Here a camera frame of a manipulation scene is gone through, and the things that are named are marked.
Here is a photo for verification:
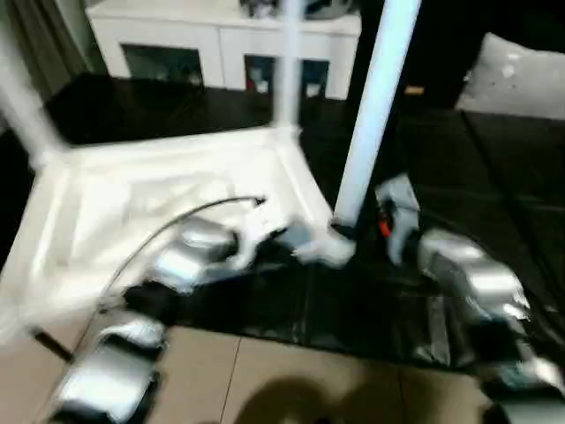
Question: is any white plastic table leg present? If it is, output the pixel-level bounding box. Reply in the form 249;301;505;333
334;0;423;232
272;0;305;133
0;26;67;169

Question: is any white plastic table top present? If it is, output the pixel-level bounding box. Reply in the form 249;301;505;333
0;128;358;345

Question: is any black table mat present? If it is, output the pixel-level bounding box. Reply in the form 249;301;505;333
0;75;565;376

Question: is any black tall cabinet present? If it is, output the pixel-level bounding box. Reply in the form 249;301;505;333
353;0;565;111

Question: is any light grey cushion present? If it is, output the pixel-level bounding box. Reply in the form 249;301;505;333
455;34;565;120

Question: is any white glass-door cabinet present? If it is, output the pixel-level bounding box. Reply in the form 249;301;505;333
87;0;363;100

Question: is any grey carry case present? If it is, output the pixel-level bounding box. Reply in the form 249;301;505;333
240;0;358;20

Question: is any black work table leg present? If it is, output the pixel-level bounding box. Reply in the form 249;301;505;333
31;327;76;363

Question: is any grey curtain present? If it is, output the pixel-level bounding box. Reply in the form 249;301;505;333
18;0;98;80

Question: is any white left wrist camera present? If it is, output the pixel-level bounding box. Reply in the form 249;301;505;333
238;212;292;259

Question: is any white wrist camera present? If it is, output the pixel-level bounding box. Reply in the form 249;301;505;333
375;177;420;232
238;212;292;259

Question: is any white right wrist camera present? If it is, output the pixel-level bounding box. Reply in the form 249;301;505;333
375;177;420;232

